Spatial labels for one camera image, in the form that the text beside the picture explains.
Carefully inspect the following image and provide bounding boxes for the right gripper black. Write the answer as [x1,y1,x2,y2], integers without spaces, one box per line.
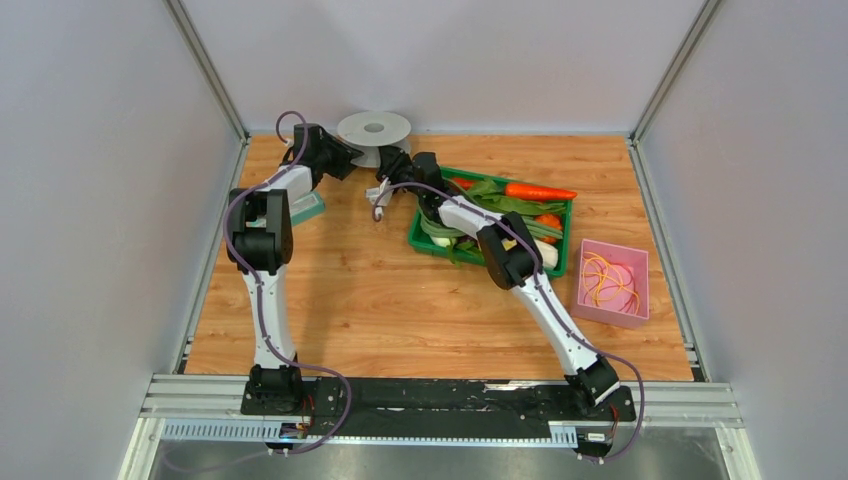
[377,144,426,199]

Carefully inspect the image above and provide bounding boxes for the grey filament spool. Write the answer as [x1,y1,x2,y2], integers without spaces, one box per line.
[336,111,412,169]

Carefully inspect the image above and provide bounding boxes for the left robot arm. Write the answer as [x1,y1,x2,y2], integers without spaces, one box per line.
[223,123,363,415]

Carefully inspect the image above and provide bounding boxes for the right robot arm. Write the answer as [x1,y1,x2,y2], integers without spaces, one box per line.
[374,146,621,419]

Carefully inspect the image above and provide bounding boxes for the teal small box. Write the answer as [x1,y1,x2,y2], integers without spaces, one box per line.
[289,192,326,226]

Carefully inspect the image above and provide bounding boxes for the green long beans bundle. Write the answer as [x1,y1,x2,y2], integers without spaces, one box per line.
[419,215,565,240]

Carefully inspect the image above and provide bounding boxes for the green plastic tray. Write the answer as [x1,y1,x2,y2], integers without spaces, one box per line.
[407,167,574,278]

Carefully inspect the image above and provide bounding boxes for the green leafy vegetable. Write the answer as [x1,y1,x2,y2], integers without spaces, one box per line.
[466,178,571,216]

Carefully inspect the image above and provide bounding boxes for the orange carrot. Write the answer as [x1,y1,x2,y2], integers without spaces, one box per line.
[504,182,578,202]

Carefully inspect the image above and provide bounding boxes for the orange small vegetable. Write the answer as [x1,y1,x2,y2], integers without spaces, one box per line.
[534,214,564,244]

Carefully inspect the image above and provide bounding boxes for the yellow napa cabbage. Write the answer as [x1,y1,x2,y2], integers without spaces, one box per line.
[502,239,559,270]

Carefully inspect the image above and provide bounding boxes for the yellow rubber bands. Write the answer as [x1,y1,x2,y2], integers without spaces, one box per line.
[579,252,642,314]

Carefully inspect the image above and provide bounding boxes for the pink plastic box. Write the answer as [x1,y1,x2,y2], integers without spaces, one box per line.
[571,239,650,329]

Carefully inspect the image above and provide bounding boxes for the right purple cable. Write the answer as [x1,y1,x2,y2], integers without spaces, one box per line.
[372,181,647,462]

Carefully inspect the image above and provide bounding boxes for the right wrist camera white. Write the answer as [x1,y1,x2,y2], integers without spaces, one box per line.
[365,177,393,208]

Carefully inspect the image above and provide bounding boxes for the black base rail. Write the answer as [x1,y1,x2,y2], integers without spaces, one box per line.
[139,374,664,458]

